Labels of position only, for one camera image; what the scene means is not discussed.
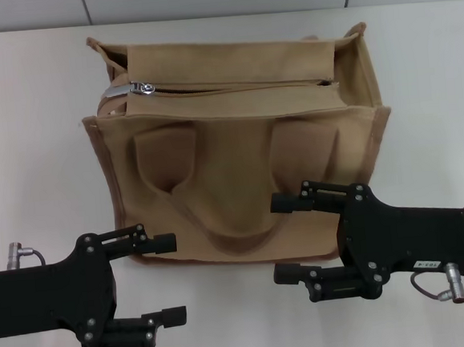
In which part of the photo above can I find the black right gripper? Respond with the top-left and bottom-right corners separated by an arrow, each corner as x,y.
265,167 -> 464,307

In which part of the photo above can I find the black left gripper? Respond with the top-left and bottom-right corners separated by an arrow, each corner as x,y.
0,220 -> 191,347

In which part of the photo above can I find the khaki canvas food bag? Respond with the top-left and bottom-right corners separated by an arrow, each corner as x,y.
75,12 -> 403,280

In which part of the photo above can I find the silver metal zipper slider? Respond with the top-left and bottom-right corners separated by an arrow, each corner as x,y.
102,79 -> 157,101

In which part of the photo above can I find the right gripper cable with connector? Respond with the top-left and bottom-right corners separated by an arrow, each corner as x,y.
409,260 -> 464,310

